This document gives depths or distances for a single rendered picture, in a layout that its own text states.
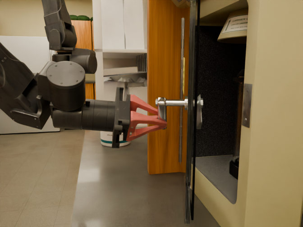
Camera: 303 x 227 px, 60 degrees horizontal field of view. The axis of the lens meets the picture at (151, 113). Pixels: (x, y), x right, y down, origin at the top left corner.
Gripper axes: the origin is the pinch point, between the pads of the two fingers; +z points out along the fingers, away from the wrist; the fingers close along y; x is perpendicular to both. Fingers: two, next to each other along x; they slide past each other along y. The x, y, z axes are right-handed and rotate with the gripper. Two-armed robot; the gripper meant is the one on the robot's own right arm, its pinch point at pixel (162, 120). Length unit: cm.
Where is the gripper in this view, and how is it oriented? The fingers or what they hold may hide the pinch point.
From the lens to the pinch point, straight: 50.6
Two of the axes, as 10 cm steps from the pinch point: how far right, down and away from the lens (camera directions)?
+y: -0.5, -7.5, 6.6
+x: -1.8, 6.5, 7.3
